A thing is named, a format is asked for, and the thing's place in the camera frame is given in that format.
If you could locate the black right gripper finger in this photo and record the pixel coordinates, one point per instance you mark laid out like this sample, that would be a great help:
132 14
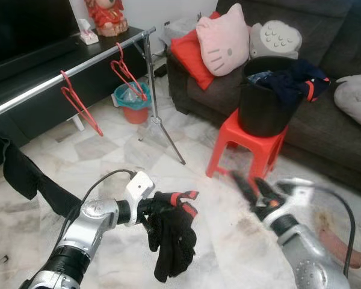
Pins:
266 189
243 188

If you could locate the black garment red stripes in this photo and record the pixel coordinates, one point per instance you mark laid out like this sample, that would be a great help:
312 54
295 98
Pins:
171 247

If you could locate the red plastic hanger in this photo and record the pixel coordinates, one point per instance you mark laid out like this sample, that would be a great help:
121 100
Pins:
131 80
82 111

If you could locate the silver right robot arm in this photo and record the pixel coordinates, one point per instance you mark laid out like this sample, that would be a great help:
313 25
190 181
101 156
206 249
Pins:
307 259

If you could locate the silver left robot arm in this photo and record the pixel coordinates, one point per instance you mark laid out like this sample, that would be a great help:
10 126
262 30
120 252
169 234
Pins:
84 229

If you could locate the red plastic stool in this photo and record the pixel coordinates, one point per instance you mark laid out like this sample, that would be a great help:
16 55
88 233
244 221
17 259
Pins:
256 150

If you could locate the person's bare foot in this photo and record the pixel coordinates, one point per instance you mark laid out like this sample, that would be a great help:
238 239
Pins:
337 244

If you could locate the black plastic bucket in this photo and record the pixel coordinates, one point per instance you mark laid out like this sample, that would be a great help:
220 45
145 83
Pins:
262 111

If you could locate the teal and orange waste bin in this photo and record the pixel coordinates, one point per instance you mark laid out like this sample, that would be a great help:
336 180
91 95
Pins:
135 114

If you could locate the navy garment red trim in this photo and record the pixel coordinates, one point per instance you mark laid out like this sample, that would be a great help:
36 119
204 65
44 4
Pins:
295 81

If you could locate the blue patterned garment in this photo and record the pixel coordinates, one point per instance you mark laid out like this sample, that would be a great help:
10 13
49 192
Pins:
262 76

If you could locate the white cat plush cushion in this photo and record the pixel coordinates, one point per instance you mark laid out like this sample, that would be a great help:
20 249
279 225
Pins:
356 99

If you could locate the red cushion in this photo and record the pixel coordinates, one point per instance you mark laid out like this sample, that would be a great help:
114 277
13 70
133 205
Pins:
189 60

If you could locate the grey cat shaped cushion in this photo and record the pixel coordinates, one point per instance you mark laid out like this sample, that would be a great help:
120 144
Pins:
277 39

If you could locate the black TV console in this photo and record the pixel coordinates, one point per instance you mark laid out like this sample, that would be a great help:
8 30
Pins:
24 117

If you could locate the silver metal clothes rack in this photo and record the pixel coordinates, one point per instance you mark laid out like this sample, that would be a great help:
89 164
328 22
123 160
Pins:
96 59

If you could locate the red doll figurine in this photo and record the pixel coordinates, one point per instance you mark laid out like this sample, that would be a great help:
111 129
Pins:
106 18

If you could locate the black television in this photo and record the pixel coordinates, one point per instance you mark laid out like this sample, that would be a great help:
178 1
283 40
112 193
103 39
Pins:
24 24

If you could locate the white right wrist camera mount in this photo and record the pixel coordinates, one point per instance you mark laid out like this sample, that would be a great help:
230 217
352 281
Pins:
295 195

